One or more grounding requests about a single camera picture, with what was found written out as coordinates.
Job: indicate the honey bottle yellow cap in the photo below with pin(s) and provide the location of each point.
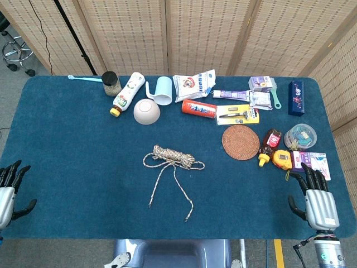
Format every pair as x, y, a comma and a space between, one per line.
272, 139

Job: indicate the glass jar black lid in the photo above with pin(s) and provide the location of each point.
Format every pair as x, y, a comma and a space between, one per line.
110, 79

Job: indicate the clear tub of clips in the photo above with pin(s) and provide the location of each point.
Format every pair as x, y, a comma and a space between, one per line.
301, 136

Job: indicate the blue carpet table cloth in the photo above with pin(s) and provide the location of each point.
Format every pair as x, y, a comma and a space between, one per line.
83, 167

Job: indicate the black stand pole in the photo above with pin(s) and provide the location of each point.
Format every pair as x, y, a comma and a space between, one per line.
69, 28

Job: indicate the yellow tape measure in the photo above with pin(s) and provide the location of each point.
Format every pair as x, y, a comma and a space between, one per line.
281, 159

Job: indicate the white snack bag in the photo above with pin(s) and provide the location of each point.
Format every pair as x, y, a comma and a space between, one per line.
189, 86

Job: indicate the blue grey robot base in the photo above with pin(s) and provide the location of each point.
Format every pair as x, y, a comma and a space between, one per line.
173, 254

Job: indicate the white wipes packet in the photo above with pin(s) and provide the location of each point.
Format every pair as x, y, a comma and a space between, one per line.
260, 100

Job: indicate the bamboo folding screen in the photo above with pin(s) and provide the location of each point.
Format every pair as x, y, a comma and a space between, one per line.
195, 33

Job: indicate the white red blue carton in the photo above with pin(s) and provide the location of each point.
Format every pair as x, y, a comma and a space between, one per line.
320, 163

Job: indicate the white drink bottle yellow cap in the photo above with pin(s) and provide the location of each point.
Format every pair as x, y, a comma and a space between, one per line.
128, 92

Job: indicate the light blue toothbrush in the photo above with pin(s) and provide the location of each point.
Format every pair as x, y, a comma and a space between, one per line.
83, 78

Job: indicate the beige bowl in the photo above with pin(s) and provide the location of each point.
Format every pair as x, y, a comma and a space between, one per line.
146, 111

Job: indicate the purple white flat box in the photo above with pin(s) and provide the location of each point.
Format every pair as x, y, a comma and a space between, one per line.
298, 160

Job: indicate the round woven rattan coaster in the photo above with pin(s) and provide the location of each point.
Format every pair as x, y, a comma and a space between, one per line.
240, 142

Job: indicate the green plastic brush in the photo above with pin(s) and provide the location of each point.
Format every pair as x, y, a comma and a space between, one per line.
274, 95

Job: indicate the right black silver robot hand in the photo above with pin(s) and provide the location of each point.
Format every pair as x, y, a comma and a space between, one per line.
320, 209

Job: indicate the dark blue printed box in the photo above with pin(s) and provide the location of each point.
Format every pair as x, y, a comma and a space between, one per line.
296, 97

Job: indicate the purple white toothpaste tube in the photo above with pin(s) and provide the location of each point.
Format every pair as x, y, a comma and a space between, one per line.
231, 95

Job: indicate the small purple white carton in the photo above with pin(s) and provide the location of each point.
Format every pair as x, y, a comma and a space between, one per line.
259, 83

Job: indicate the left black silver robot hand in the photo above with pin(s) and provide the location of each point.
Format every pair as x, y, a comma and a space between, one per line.
5, 201

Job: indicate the razor in yellow blister pack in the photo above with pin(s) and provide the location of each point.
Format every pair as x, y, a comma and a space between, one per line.
237, 114

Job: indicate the orange drink can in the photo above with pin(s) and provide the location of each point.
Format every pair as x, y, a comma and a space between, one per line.
199, 109

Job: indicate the chrome base office stool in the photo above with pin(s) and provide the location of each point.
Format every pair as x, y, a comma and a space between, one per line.
16, 51

